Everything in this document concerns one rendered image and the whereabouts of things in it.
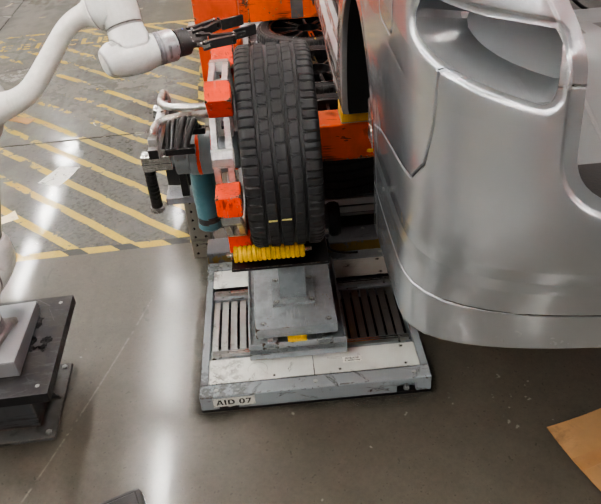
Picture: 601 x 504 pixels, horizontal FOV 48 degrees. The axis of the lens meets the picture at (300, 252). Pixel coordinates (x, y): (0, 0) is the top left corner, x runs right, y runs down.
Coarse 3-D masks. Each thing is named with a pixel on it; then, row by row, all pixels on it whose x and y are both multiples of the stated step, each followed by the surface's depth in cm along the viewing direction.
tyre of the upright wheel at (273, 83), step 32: (256, 64) 200; (288, 64) 199; (256, 96) 194; (288, 96) 194; (256, 128) 193; (288, 128) 193; (256, 160) 194; (288, 160) 195; (320, 160) 195; (256, 192) 198; (288, 192) 198; (320, 192) 199; (256, 224) 205; (288, 224) 207; (320, 224) 208
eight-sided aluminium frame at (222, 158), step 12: (216, 60) 218; (228, 60) 220; (216, 72) 217; (228, 72) 214; (228, 120) 199; (216, 132) 199; (228, 132) 198; (216, 144) 198; (228, 144) 198; (216, 156) 197; (228, 156) 197; (216, 168) 198; (228, 168) 199; (240, 168) 248; (216, 180) 201; (228, 180) 248; (240, 180) 248; (228, 228) 217; (240, 228) 219
